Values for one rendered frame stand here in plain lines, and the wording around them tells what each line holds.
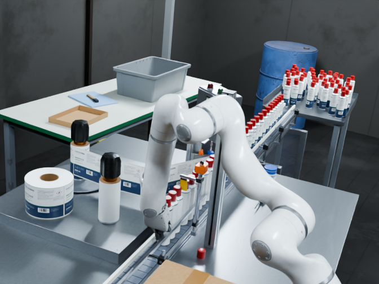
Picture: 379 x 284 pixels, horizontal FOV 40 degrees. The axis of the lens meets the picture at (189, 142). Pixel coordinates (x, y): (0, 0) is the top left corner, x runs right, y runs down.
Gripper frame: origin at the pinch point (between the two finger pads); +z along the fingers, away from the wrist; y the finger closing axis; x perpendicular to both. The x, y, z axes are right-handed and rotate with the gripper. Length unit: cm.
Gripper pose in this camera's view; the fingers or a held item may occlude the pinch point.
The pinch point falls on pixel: (159, 234)
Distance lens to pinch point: 206.7
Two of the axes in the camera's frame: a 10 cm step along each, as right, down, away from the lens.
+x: -4.1, 6.0, -6.9
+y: -9.1, -2.2, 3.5
